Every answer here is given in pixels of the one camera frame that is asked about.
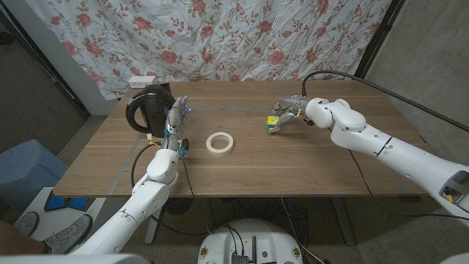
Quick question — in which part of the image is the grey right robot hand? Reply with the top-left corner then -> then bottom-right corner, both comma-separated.
270,95 -> 311,133

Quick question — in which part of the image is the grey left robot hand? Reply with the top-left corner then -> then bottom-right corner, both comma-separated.
162,95 -> 193,150

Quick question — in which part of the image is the multicoloured Rubik's cube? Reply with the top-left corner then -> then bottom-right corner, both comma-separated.
265,114 -> 281,133

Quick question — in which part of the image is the black electric kettle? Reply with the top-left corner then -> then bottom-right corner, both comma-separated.
125,84 -> 177,139

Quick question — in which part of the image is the beige masking tape roll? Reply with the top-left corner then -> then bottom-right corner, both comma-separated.
205,131 -> 235,158

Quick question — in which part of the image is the white power strip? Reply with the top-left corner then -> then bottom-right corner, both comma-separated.
128,75 -> 159,89

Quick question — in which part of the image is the black round floor disc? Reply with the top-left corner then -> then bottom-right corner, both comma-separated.
163,197 -> 194,216

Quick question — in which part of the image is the white floral backdrop cloth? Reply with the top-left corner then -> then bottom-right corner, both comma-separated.
24,0 -> 393,100

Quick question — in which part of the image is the white table leg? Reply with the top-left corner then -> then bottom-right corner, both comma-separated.
144,205 -> 166,245

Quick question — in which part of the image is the black backdrop pole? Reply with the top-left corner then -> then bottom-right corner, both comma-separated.
352,0 -> 406,81

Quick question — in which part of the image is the white robot torso base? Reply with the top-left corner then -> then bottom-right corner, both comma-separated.
197,219 -> 303,264

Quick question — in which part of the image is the grey table leg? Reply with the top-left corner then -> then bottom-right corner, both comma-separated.
331,196 -> 355,246

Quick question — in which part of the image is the blue black floor pad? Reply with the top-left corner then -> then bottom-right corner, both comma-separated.
43,194 -> 89,213

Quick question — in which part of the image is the grey sneaker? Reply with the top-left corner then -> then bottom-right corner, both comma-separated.
12,211 -> 40,237
43,214 -> 93,255

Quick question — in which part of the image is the blue-grey storage box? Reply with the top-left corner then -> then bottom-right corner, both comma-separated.
0,139 -> 70,212

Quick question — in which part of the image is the white floor platform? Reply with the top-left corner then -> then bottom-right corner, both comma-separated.
14,186 -> 107,254

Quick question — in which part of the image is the white robot chest cover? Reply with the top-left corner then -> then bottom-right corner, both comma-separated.
0,253 -> 151,264

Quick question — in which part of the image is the brown wooden surface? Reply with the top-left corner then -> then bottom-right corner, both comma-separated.
0,219 -> 48,256

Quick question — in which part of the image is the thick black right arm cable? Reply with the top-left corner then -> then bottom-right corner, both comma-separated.
301,70 -> 469,133

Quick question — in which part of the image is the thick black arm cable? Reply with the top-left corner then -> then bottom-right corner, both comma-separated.
130,142 -> 212,236
301,70 -> 469,133

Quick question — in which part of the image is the thin black left wrist wire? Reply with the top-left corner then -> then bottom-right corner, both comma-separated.
182,156 -> 208,224

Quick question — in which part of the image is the thin black wrist wire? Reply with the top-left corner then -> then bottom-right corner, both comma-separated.
182,156 -> 208,224
347,149 -> 469,222

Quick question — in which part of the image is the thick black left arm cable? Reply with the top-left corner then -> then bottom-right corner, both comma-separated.
130,142 -> 212,236

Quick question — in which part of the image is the thin black right wrist wire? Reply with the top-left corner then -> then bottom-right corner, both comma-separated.
347,149 -> 469,222

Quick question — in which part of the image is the black door frame rail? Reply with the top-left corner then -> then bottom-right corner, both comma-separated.
0,3 -> 92,120

